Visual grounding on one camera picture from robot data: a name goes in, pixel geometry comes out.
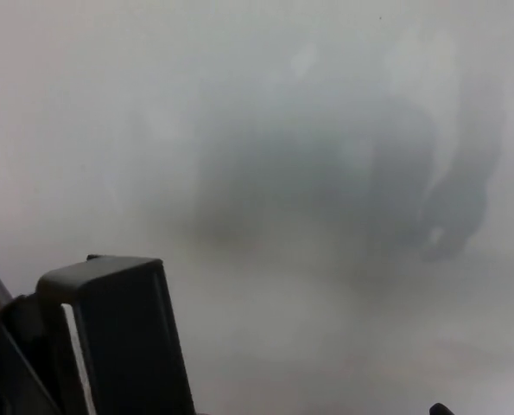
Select black magnetic marker holder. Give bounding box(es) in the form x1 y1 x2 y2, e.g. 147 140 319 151
35 253 196 415

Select white whiteboard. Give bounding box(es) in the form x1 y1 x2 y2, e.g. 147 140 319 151
0 0 514 415

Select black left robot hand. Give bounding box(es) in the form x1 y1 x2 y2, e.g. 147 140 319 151
0 294 67 415

